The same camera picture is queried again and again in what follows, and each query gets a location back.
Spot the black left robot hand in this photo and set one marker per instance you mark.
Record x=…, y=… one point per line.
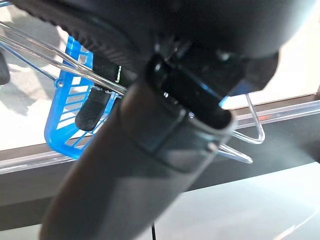
x=112, y=187

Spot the blue plastic shopping basket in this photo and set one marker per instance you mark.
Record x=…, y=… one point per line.
x=60, y=151

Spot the black shelf board clear rail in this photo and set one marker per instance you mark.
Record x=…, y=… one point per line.
x=250, y=205

